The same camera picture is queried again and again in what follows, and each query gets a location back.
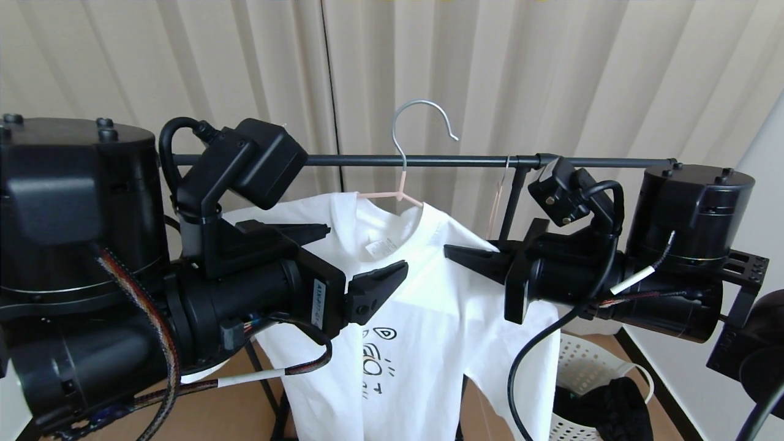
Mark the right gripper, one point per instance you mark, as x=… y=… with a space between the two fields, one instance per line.
x=569 y=275

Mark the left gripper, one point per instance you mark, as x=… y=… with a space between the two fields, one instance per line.
x=245 y=306

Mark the white printed t-shirt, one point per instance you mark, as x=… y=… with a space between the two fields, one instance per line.
x=441 y=306

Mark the pink clothes hanger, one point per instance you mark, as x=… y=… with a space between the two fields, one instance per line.
x=495 y=211
x=401 y=165

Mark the black garment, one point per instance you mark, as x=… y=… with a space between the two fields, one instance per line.
x=612 y=410

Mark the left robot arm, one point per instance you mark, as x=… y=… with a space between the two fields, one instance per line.
x=61 y=245

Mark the white laundry basket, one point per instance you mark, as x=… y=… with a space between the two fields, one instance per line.
x=582 y=361

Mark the black clothes rack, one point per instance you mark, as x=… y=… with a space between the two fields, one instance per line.
x=429 y=160

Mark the beige curtain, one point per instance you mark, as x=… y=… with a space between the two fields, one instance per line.
x=490 y=73

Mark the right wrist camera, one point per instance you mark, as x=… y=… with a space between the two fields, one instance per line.
x=563 y=190

